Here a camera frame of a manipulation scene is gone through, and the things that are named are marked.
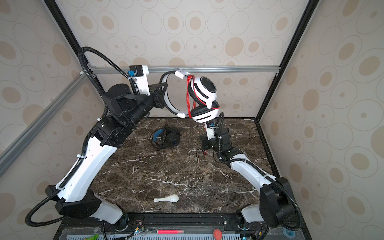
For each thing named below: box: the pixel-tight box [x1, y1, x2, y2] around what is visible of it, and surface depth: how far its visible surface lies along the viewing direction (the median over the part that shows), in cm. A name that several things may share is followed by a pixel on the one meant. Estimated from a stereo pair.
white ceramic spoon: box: [153, 194, 180, 203], surface depth 83 cm
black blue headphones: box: [149, 124, 182, 149], surface depth 104 cm
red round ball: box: [213, 228, 223, 240], surface depth 70 cm
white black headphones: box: [161, 70, 221, 124], surface depth 48 cm
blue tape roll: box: [282, 227, 296, 238], surface depth 72 cm
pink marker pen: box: [156, 230, 185, 234], surface depth 73 cm
